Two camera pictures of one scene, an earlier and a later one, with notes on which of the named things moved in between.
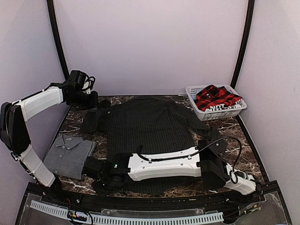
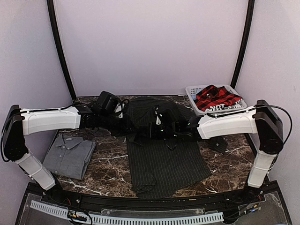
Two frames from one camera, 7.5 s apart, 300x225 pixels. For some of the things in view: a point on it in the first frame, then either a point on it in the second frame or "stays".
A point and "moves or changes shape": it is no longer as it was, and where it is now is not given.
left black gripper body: (85, 102) -> (117, 127)
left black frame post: (50, 6) stays
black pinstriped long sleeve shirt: (145, 124) moves or changes shape
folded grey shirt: (66, 157) stays
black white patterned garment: (238, 104) stays
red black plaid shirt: (214, 95) stays
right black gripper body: (105, 189) -> (167, 133)
